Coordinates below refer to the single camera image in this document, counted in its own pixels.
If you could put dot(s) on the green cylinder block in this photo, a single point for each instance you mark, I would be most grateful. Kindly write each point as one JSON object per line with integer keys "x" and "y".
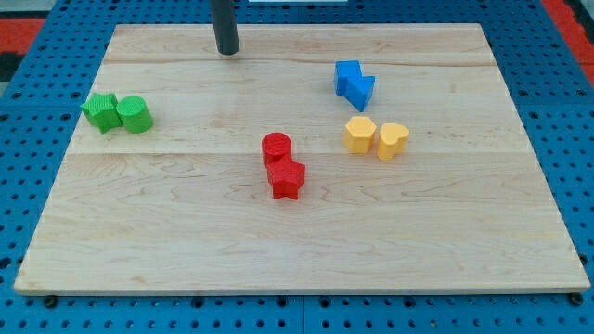
{"x": 134, "y": 114}

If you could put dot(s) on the green star block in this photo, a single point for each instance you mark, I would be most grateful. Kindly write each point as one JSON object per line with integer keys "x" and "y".
{"x": 101, "y": 111}

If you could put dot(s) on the yellow heart block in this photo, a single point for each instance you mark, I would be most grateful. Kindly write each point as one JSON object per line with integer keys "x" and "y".
{"x": 392, "y": 140}

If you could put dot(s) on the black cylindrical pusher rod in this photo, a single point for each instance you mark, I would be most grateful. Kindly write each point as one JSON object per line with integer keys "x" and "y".
{"x": 225, "y": 27}

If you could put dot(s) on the red star block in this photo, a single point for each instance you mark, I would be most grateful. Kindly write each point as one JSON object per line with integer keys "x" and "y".
{"x": 286, "y": 177}

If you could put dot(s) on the blue triangle block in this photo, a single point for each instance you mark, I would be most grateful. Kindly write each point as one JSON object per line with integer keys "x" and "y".
{"x": 359, "y": 90}

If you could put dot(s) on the blue cube block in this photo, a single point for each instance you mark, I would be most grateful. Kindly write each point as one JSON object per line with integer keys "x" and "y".
{"x": 345, "y": 70}

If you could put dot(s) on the red cylinder block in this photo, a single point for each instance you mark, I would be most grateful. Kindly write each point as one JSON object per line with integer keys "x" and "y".
{"x": 275, "y": 146}

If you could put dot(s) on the wooden board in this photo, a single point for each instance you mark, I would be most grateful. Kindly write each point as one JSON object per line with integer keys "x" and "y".
{"x": 186, "y": 208}

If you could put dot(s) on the yellow hexagon block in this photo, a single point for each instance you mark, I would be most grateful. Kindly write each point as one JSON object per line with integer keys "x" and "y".
{"x": 359, "y": 134}

